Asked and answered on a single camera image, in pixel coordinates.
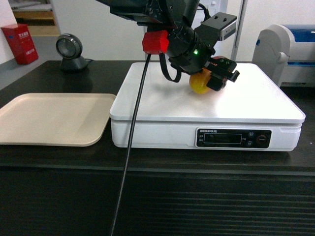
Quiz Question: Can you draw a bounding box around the grey blue label printer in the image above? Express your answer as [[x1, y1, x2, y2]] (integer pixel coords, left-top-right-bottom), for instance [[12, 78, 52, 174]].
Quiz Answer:
[[252, 25, 315, 87]]

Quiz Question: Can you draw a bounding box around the black hanging cable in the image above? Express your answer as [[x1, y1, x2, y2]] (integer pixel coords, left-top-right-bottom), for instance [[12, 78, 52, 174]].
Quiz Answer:
[[110, 53, 152, 236]]

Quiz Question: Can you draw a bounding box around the black orange gripper body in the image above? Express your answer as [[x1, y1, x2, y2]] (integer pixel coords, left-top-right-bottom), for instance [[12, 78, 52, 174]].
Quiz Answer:
[[204, 56, 240, 82]]

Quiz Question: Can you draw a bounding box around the beige plastic tray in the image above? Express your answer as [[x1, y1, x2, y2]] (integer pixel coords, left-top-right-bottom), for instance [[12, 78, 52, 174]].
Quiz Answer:
[[0, 93, 116, 147]]

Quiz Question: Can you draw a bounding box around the black barcode scanner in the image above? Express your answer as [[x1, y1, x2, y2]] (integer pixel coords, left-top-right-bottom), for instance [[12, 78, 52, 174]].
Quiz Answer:
[[56, 33, 93, 73]]

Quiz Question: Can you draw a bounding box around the red yellow mango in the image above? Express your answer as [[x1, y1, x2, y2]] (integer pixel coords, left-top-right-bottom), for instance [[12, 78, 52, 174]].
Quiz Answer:
[[189, 69, 212, 94]]

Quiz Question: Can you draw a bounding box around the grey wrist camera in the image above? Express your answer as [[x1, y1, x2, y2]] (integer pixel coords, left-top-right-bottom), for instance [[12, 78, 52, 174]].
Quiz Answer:
[[194, 12, 237, 47]]

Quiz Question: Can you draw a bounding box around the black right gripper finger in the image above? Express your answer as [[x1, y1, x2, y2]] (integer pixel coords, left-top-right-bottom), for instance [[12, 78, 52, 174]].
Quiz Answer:
[[206, 75, 227, 91]]

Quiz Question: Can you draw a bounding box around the red fire extinguisher box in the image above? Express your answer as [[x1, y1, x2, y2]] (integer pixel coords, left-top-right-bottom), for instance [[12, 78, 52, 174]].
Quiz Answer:
[[1, 24, 39, 65]]

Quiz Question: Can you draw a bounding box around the white checkout scale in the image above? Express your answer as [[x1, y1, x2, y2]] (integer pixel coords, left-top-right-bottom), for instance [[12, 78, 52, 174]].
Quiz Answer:
[[110, 62, 306, 151]]

